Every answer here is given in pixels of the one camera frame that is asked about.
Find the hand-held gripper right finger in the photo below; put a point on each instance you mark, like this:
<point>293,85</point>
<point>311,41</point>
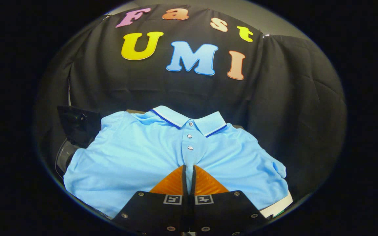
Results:
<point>225,213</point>

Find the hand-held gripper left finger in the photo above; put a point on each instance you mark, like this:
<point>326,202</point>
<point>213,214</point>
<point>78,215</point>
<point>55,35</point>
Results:
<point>156,213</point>

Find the light blue polo shirt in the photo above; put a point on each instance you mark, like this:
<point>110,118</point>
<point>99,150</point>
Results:
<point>136,157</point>

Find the dark washing machine lid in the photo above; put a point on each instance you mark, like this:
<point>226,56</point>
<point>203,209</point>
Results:
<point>77,127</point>

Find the beige cabinet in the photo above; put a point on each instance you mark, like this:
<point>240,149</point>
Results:
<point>279,207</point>

